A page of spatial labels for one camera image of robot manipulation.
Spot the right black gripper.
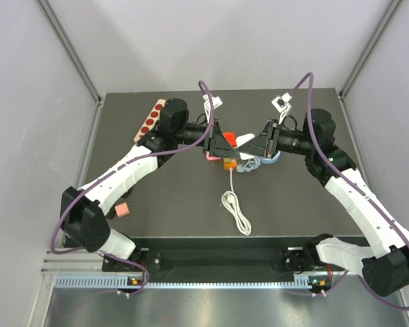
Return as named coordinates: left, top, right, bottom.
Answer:
left=238, top=119, right=314, bottom=159

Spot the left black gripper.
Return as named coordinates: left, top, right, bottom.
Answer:
left=175, top=119, right=240, bottom=159

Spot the white usb charger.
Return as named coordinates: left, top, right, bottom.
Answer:
left=236, top=133, right=256, bottom=161

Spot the red plug adapter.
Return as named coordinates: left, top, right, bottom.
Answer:
left=223, top=132, right=237, bottom=149

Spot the pink square adapter plug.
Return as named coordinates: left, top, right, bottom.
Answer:
left=205, top=154, right=222, bottom=161

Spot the orange power strip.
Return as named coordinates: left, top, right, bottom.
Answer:
left=223, top=158, right=237, bottom=170

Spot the blue round power socket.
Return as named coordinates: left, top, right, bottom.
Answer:
left=260, top=151, right=281, bottom=165

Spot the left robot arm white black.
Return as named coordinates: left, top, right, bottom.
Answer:
left=60, top=98, right=239, bottom=270

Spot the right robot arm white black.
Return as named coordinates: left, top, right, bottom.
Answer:
left=237, top=109, right=409, bottom=297

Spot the salmon pink plug adapter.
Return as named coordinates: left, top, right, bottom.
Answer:
left=115, top=202, right=130, bottom=217

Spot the beige red power strip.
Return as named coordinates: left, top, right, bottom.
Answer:
left=134, top=99, right=166, bottom=142

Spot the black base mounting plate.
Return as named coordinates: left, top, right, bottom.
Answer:
left=104, top=247, right=324, bottom=278

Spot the blue socket grey cord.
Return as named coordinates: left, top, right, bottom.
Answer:
left=237, top=157, right=262, bottom=174

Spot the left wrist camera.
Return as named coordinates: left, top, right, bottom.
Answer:
left=202, top=94, right=223, bottom=114

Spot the white cord with plug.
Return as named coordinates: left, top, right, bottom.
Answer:
left=221, top=169, right=252, bottom=236

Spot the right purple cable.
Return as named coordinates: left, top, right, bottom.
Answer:
left=291, top=72, right=409, bottom=311

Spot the purple cable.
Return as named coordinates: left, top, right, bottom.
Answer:
left=50, top=80, right=215, bottom=294
left=291, top=72, right=409, bottom=311

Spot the grey slotted cable duct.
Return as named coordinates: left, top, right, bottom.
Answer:
left=55, top=275, right=327, bottom=290

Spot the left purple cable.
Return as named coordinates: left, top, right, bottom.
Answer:
left=50, top=80, right=215, bottom=294

